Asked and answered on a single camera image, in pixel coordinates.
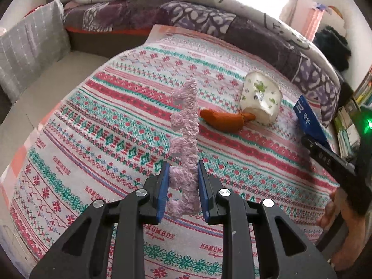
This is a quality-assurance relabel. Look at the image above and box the grey checked pillow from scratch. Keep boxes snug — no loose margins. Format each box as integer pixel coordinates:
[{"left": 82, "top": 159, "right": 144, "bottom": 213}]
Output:
[{"left": 0, "top": 0, "right": 72, "bottom": 105}]

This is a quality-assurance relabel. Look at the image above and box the black furry cloth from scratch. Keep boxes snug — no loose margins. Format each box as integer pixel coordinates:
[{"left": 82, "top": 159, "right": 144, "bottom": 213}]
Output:
[{"left": 314, "top": 26, "right": 352, "bottom": 72}]

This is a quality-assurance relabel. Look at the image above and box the person's right hand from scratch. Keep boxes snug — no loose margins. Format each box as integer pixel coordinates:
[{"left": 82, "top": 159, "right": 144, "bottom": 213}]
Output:
[{"left": 318, "top": 187, "right": 372, "bottom": 271}]

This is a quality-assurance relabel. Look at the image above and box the row of books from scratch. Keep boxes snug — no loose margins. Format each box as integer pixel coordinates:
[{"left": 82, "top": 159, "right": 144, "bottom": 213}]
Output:
[{"left": 333, "top": 67, "right": 372, "bottom": 163}]

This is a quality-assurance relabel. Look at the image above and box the green print paper cup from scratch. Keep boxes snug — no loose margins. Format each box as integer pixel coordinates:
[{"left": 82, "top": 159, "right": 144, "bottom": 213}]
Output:
[{"left": 240, "top": 71, "right": 283, "bottom": 125}]

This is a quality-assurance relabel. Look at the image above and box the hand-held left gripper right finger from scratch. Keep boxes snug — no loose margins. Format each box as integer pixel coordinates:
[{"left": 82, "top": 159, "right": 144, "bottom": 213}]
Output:
[{"left": 197, "top": 160, "right": 338, "bottom": 279}]

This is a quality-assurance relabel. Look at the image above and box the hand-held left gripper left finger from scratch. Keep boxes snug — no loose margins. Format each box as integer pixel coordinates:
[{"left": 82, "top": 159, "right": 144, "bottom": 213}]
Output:
[{"left": 29, "top": 161, "right": 172, "bottom": 279}]

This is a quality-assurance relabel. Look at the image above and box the purple patterned quilt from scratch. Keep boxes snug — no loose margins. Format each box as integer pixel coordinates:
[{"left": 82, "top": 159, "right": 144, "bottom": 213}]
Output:
[{"left": 62, "top": 0, "right": 342, "bottom": 128}]

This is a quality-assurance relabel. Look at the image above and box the orange stuffed cloth piece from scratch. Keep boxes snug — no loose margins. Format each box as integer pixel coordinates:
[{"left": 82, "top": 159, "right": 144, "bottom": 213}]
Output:
[{"left": 200, "top": 109, "right": 256, "bottom": 133}]

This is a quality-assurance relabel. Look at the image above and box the pink striped cloth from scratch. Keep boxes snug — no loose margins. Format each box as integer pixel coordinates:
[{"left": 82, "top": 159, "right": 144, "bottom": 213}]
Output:
[{"left": 302, "top": 6, "right": 326, "bottom": 37}]

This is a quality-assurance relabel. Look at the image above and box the blue and white carton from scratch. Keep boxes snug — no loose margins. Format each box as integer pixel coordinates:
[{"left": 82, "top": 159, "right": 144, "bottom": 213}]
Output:
[{"left": 293, "top": 94, "right": 332, "bottom": 152}]

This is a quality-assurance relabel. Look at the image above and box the pink fluffy fabric strip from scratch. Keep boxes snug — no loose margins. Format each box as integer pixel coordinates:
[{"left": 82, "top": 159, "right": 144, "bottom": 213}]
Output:
[{"left": 165, "top": 78, "right": 201, "bottom": 218}]

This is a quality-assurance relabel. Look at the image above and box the grey sofa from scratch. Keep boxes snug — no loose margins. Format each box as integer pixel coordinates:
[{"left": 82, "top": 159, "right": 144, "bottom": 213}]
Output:
[{"left": 0, "top": 29, "right": 146, "bottom": 181}]

